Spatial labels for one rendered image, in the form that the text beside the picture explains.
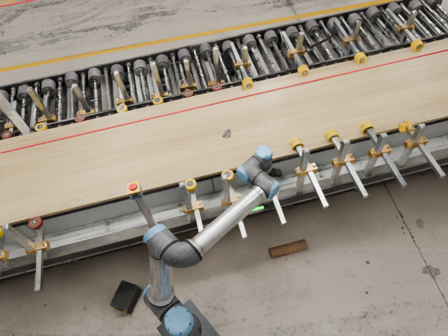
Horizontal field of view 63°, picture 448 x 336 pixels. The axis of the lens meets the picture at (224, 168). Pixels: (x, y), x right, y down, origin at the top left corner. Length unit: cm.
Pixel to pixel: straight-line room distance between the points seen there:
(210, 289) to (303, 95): 166
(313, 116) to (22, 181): 207
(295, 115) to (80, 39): 352
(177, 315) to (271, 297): 108
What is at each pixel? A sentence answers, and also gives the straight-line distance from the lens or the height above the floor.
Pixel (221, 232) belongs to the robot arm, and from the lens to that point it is 168.
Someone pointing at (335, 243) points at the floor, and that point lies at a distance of 322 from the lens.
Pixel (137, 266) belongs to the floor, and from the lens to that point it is 322.
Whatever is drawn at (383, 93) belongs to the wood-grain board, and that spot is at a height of 90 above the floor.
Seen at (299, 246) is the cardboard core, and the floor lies 8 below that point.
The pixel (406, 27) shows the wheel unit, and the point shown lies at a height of 97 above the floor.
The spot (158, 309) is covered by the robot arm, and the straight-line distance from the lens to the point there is 217.
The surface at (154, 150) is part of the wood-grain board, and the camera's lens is 260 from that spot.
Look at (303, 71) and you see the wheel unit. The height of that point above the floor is 97.
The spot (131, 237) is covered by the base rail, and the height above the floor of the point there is 70.
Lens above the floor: 291
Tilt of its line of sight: 56 degrees down
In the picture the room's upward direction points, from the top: 7 degrees counter-clockwise
